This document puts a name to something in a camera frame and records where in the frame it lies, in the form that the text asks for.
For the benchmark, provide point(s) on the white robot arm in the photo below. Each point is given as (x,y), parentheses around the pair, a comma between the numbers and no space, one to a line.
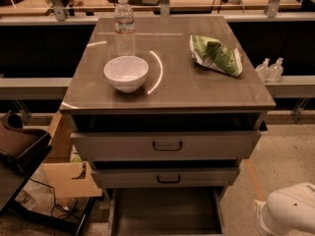
(291,208)

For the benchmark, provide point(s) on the grey drawer cabinet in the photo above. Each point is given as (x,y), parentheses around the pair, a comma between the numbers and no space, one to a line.
(177,96)

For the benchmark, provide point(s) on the grey top drawer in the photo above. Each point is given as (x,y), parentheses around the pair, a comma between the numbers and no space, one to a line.
(165,146)

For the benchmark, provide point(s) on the grey drawer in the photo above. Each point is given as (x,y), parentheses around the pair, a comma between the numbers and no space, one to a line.
(165,146)
(165,178)

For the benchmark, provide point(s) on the grey middle drawer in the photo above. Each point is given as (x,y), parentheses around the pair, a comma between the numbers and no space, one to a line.
(165,178)

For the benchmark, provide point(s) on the white ceramic bowl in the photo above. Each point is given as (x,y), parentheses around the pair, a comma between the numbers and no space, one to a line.
(126,73)

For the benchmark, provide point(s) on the green chip bag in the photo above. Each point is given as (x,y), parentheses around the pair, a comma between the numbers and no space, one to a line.
(210,53)

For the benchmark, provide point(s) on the clear plastic water bottle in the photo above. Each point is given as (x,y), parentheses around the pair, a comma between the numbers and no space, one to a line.
(124,27)

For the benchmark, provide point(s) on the clear sanitizer bottle left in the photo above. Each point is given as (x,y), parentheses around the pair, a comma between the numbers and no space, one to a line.
(262,69)

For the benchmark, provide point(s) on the clear sanitizer bottle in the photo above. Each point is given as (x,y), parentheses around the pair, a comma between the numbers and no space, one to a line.
(262,69)
(275,71)

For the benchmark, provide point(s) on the brown cardboard box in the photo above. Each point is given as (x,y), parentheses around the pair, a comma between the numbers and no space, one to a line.
(69,179)

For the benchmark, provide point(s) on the clear sanitizer bottle right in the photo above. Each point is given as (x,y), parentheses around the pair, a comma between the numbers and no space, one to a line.
(275,71)

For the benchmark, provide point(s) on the black cart with tray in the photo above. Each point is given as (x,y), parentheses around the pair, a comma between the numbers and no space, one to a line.
(22,151)

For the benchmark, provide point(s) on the wooden shelf with metal posts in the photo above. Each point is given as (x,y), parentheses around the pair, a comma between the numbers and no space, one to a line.
(45,12)

